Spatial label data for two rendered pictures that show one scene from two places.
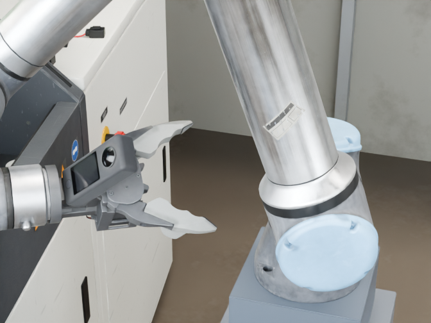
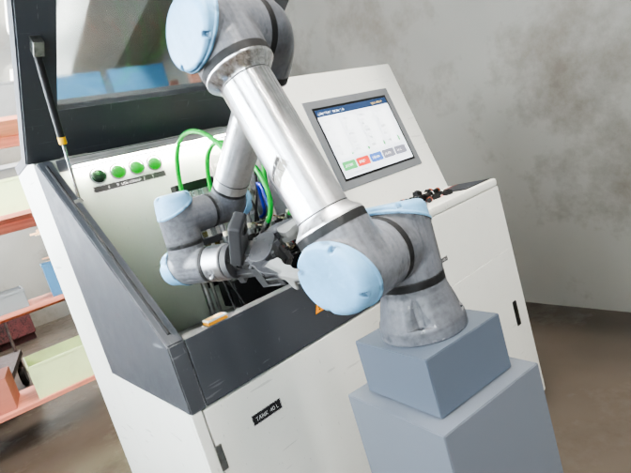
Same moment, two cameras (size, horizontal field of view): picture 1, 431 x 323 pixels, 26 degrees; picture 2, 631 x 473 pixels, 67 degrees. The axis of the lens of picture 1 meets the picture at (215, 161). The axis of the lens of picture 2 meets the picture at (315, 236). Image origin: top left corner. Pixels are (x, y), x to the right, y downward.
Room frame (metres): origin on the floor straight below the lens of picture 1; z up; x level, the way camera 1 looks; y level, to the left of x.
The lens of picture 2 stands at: (0.39, -0.57, 1.22)
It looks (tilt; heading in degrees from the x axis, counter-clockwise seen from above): 8 degrees down; 43
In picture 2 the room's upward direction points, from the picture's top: 17 degrees counter-clockwise
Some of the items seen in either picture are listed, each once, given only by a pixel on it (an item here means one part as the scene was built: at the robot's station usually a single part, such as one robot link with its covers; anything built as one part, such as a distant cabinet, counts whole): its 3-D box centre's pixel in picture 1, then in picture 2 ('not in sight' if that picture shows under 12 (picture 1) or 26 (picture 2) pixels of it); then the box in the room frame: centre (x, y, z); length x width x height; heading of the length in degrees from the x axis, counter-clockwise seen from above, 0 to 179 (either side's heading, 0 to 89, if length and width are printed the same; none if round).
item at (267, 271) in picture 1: (309, 240); (416, 300); (1.07, -0.13, 0.95); 0.15 x 0.15 x 0.10
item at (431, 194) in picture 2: not in sight; (423, 195); (1.94, 0.29, 1.01); 0.23 x 0.11 x 0.06; 171
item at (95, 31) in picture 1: (74, 31); not in sight; (1.74, 0.28, 0.99); 0.12 x 0.02 x 0.02; 89
